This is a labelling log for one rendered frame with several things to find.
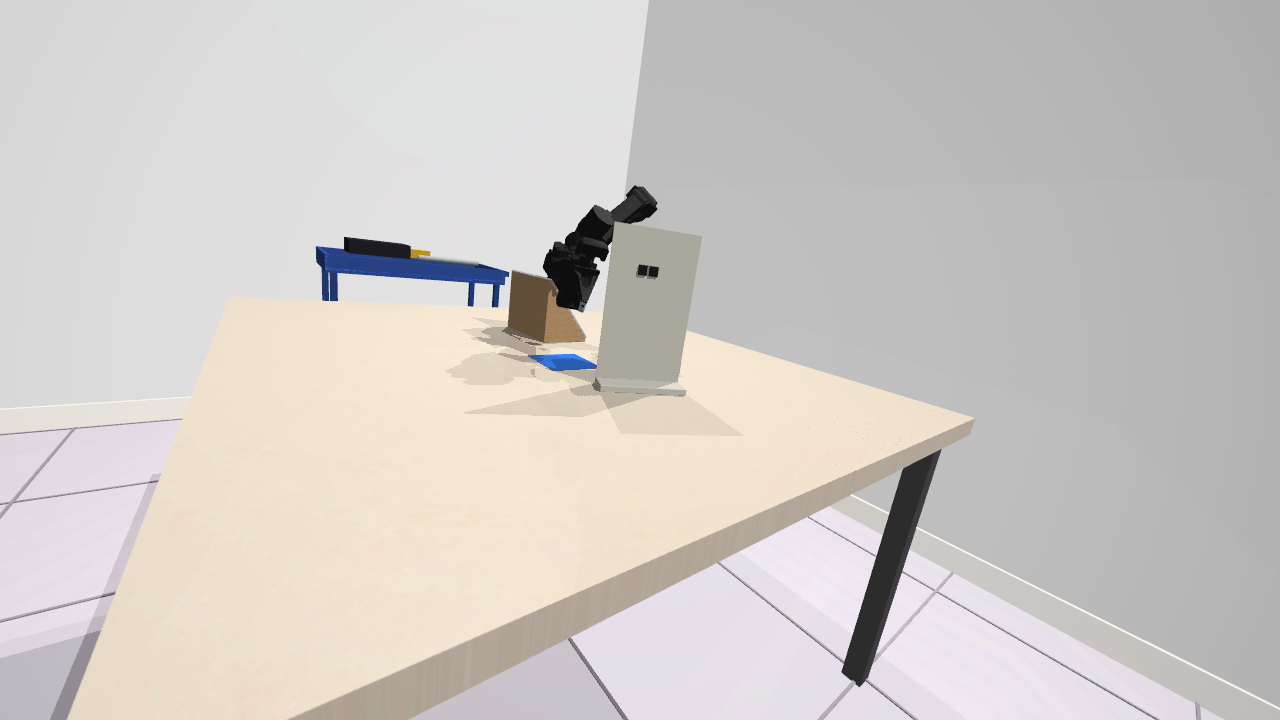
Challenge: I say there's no beige wall panel with square sockets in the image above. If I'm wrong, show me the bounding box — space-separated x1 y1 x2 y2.
595 222 701 396

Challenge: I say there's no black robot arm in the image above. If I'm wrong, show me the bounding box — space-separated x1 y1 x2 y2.
543 184 658 290

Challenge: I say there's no blue square zone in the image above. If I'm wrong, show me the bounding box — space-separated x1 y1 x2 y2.
527 354 596 372

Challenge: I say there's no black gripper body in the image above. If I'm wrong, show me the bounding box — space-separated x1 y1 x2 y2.
556 237 609 310

